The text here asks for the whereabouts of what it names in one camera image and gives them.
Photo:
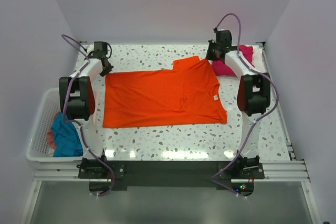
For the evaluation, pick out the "white plastic laundry basket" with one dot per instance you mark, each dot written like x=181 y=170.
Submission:
x=39 y=149

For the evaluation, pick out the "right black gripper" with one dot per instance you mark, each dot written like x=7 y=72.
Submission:
x=209 y=56

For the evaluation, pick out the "folded magenta t-shirt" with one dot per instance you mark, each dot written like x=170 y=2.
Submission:
x=221 y=69

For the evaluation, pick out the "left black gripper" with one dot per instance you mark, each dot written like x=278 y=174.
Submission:
x=108 y=70

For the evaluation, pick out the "orange t-shirt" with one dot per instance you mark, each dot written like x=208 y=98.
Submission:
x=186 y=94

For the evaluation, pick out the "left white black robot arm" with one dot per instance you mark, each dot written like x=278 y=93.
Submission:
x=79 y=100

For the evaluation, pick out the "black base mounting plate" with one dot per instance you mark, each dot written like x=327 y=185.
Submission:
x=120 y=175

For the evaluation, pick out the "blue t-shirt in basket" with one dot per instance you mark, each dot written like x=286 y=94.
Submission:
x=67 y=141

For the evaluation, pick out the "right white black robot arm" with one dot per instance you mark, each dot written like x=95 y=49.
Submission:
x=253 y=97

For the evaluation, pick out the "folded white t-shirt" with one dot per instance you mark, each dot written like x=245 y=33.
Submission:
x=257 y=61

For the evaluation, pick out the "pink garment in basket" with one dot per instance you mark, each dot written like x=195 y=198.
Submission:
x=50 y=136

